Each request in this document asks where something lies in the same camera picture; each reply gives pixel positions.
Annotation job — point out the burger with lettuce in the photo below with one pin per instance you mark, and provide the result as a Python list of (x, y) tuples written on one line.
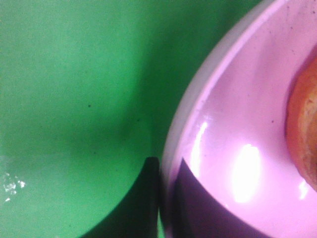
[(301, 124)]

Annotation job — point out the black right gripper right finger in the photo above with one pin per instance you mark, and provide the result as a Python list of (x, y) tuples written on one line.
[(196, 214)]

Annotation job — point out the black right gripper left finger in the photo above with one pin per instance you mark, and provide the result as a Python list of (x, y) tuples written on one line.
[(136, 215)]

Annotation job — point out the pink round plate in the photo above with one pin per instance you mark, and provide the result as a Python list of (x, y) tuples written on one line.
[(229, 127)]

